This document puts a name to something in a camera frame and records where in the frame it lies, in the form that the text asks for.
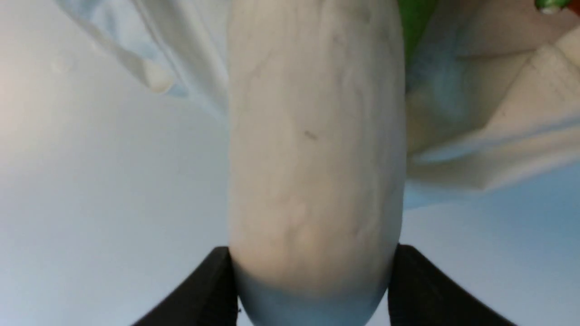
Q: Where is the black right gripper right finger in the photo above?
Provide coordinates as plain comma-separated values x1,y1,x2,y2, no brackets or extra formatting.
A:
387,244,514,326

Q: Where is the white radish with leaves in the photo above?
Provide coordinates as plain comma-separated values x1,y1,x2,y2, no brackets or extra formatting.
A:
227,0,406,326

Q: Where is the green cucumber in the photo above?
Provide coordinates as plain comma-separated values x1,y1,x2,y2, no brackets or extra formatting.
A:
398,0,439,64

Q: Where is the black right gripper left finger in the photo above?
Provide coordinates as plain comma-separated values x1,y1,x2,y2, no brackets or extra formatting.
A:
134,246,240,326

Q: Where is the white cloth bag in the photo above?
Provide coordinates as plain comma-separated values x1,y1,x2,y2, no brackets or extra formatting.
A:
56,0,579,189

